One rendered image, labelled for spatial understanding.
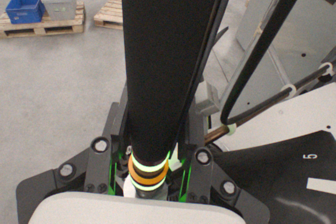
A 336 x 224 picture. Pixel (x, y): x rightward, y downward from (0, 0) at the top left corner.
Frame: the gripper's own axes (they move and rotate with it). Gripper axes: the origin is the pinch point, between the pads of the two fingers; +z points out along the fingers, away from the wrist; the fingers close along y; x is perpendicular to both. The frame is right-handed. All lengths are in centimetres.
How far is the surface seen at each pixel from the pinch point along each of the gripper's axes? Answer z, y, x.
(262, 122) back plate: 22.3, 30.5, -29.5
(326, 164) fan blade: 1.4, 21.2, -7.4
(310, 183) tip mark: -0.8, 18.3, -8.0
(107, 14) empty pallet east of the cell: 273, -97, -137
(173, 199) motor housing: 2.2, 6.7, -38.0
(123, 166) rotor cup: 6.3, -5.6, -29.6
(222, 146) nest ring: 16.6, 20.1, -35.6
